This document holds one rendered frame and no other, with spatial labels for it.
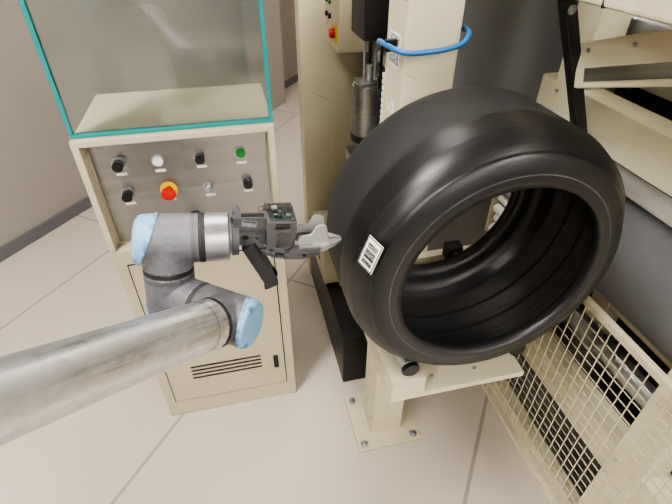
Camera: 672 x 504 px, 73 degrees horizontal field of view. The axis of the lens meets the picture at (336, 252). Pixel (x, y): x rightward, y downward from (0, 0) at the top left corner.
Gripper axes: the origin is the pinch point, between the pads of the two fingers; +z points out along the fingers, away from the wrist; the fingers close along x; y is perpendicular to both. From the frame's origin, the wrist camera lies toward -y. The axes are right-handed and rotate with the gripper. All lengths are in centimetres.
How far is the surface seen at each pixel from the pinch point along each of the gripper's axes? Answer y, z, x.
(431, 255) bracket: -25, 39, 26
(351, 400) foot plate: -119, 33, 45
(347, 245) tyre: 2.1, 1.3, -4.2
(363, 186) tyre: 12.0, 4.3, 0.8
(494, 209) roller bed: -17, 64, 39
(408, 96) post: 20.6, 21.8, 28.3
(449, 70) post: 26.9, 30.5, 28.3
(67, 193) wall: -123, -121, 239
